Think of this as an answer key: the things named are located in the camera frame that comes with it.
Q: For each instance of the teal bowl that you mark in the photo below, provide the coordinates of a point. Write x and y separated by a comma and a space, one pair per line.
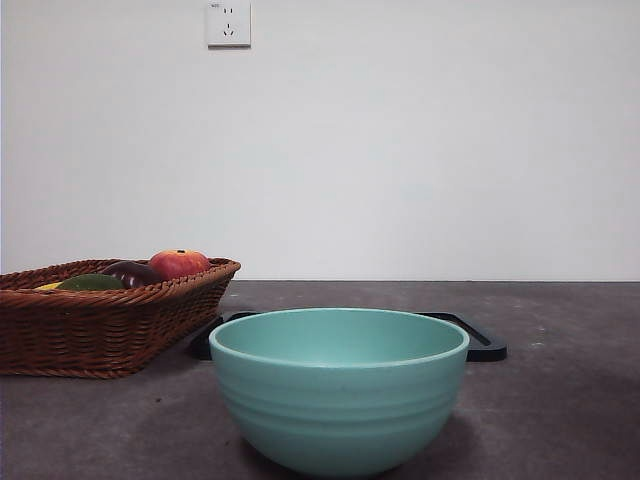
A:
340, 410

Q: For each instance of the green avocado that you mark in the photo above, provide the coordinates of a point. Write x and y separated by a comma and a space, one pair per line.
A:
92, 283

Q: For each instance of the red yellow apple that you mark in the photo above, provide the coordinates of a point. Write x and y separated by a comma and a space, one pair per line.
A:
180, 264

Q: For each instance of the dark red plum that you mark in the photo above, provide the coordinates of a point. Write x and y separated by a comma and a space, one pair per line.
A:
132, 274

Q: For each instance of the black tray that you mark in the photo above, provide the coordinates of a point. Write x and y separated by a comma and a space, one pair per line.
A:
490, 350

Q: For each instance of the brown wicker basket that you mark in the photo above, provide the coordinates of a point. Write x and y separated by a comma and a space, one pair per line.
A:
100, 330

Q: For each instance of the yellow banana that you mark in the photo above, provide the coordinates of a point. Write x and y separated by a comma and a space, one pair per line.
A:
49, 287

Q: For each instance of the white wall socket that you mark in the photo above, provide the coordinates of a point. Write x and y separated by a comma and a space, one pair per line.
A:
229, 25

